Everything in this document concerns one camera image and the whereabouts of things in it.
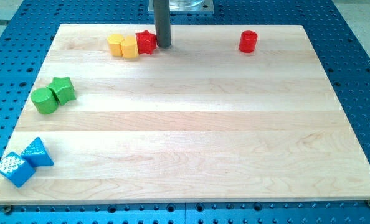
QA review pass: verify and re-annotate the yellow heart block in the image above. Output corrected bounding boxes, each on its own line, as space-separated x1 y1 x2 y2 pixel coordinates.
120 36 139 58

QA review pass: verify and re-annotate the wooden board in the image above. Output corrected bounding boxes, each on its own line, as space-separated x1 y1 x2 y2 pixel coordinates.
0 24 370 205

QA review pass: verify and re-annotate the green cylinder block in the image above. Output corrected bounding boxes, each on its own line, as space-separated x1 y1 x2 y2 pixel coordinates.
30 87 58 114

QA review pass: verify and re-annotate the yellow hexagon block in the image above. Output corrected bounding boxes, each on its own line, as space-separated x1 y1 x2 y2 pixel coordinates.
107 34 125 57

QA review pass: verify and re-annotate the red cylinder block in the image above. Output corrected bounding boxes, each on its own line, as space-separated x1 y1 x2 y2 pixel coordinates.
238 30 258 53

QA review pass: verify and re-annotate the green star block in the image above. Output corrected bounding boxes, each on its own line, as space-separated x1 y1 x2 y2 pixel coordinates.
47 77 76 105

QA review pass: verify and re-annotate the blue triangle block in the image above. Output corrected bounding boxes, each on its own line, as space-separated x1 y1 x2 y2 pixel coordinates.
21 137 54 167

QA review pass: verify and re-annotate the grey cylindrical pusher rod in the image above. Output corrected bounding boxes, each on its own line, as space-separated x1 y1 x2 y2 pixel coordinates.
153 0 171 48

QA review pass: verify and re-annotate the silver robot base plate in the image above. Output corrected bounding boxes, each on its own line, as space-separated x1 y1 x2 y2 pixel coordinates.
148 0 215 14

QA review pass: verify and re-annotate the blue cube block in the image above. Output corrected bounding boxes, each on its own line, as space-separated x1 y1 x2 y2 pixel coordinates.
0 152 35 188

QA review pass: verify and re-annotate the red star block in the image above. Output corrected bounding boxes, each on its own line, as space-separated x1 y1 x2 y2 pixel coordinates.
136 30 157 54

